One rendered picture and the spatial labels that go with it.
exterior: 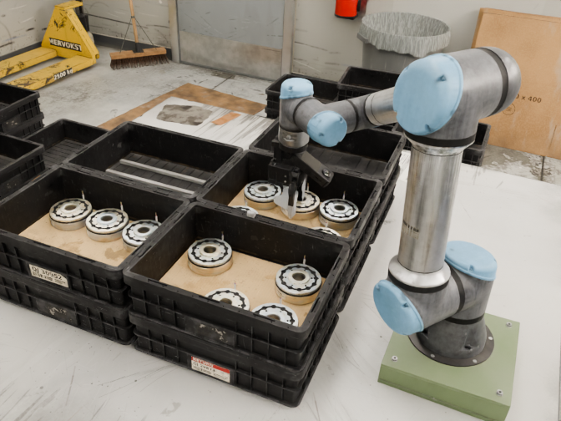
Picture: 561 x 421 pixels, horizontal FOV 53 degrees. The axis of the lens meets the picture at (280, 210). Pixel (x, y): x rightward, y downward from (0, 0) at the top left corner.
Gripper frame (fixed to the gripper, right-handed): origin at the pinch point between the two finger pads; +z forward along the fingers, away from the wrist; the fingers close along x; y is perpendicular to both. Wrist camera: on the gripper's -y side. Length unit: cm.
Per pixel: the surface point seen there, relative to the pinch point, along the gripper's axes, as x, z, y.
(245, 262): 23.5, 1.2, 3.8
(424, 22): -273, 29, 12
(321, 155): -35.0, 3.3, 4.7
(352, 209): -5.2, -1.0, -13.7
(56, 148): -64, 51, 144
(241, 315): 48.2, -9.4, -6.9
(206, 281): 33.2, 0.9, 9.0
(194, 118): -63, 17, 67
